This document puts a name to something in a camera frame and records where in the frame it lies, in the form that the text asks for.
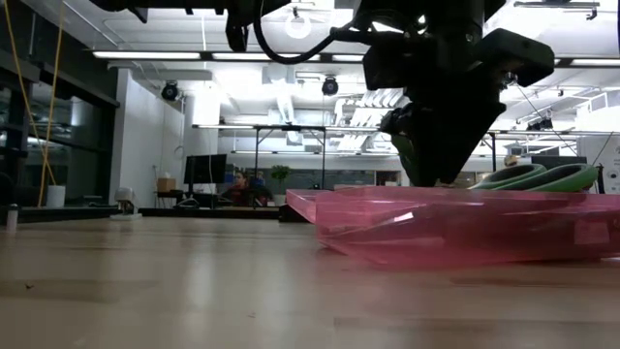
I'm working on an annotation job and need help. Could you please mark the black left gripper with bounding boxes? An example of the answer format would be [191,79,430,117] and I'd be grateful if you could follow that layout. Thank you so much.
[362,26,508,188]

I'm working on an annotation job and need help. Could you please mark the transparent pink pencil box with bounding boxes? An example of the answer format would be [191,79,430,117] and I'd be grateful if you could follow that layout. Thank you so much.
[285,185,620,269]

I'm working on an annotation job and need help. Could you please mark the green handled scissors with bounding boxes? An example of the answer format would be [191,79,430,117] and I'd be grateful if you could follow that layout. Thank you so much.
[467,163,601,193]

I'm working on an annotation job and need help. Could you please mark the black computer monitor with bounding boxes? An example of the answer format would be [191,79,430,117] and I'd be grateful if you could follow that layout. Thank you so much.
[183,153,228,185]
[531,154,588,169]

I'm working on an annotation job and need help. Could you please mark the black tripod stand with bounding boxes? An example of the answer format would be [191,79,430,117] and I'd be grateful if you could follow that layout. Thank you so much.
[594,163,609,195]

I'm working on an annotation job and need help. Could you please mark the black stapler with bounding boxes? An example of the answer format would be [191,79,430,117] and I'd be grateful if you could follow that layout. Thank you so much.
[278,203,316,224]

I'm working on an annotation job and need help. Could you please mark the small background potted plant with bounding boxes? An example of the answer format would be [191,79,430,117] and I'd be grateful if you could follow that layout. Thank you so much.
[269,164,293,206]

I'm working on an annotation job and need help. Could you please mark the black office desk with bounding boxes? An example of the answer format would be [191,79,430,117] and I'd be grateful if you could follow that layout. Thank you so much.
[153,190,219,209]

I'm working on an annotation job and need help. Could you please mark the long ceiling light bar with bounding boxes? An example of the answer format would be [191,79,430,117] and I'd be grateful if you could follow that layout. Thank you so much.
[91,50,620,68]

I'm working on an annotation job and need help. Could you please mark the small white tape dispenser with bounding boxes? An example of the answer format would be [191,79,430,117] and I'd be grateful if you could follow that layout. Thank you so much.
[109,186,144,222]

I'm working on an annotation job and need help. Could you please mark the white bucket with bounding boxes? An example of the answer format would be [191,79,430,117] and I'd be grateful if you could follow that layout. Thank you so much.
[46,184,67,208]

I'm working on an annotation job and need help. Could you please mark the white glue bottle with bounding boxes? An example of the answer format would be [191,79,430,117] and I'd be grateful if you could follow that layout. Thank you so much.
[5,203,20,233]

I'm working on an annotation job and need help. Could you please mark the silver ceiling duct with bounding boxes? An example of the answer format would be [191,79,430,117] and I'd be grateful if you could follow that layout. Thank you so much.
[333,86,413,151]

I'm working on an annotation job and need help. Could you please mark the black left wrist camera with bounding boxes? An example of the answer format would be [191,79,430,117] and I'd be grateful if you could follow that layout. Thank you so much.
[477,27,556,89]

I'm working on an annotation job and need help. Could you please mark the tall black table frame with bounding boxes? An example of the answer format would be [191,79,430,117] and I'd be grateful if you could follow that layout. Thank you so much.
[251,124,330,205]

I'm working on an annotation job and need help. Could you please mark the black left wrist camera cable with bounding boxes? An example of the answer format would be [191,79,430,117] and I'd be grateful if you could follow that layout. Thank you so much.
[251,9,369,66]

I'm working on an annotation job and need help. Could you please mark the white ceiling ring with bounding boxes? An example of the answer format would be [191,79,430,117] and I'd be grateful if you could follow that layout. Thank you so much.
[284,12,313,40]

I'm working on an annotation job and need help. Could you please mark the black aluminium table frame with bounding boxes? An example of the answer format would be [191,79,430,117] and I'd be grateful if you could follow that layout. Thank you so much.
[0,206,292,224]

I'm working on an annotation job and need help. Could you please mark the yellow power cable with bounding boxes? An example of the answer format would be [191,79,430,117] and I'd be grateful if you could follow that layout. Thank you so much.
[2,0,57,188]
[38,0,65,208]

